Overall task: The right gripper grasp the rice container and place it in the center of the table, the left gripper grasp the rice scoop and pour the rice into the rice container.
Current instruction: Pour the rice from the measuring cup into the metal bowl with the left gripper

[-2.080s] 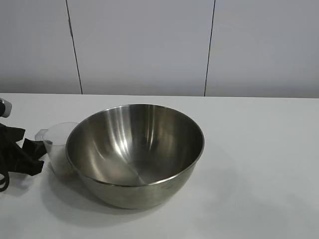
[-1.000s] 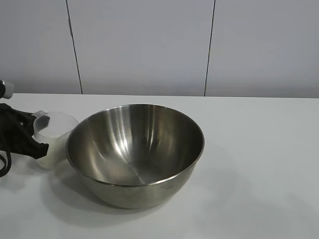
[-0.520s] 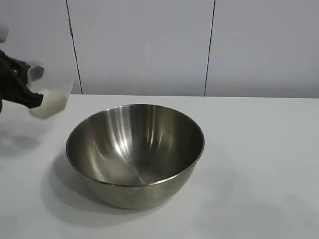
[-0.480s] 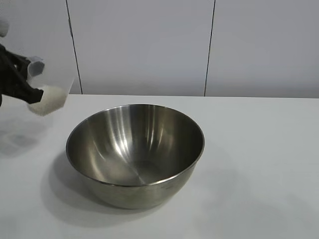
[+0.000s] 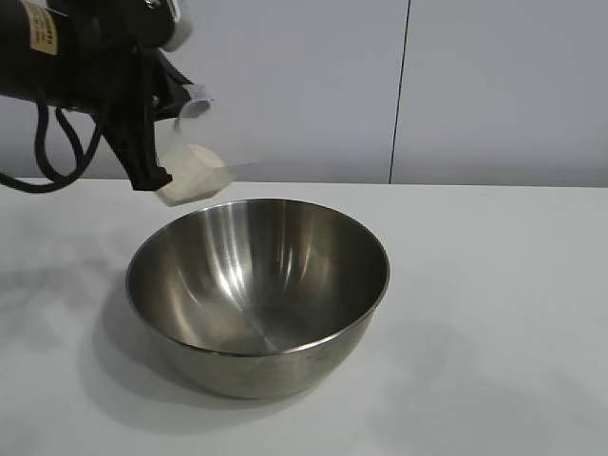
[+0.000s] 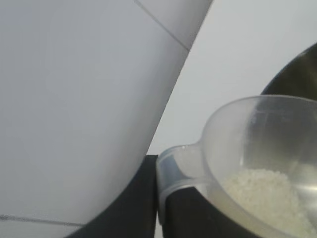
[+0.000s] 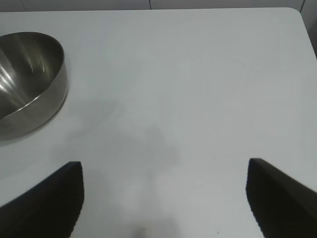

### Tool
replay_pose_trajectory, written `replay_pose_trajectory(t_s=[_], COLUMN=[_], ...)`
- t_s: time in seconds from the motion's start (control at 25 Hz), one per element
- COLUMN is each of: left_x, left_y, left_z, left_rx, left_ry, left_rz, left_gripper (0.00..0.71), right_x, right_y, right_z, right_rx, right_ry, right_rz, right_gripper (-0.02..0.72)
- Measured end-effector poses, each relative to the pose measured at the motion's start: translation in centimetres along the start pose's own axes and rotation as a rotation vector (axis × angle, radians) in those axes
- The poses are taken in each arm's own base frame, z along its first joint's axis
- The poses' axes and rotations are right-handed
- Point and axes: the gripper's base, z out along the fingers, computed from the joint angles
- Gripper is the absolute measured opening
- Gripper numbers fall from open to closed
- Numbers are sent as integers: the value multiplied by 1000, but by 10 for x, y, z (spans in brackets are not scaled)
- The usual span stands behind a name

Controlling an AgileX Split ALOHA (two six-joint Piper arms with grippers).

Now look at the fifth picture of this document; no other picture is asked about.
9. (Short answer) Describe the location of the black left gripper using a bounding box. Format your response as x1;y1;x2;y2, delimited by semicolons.
56;0;195;193

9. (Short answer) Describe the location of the clear plastic measuring cup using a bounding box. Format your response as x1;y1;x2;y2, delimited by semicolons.
155;83;261;208

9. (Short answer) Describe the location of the white uncooked rice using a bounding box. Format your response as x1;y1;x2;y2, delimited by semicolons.
156;142;235;208

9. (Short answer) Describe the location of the stainless steel mixing bowl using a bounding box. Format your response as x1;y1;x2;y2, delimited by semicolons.
124;198;392;400

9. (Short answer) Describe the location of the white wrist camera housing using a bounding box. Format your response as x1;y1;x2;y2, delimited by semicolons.
163;0;195;52

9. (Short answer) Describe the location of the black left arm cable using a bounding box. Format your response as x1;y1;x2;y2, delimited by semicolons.
0;92;124;195

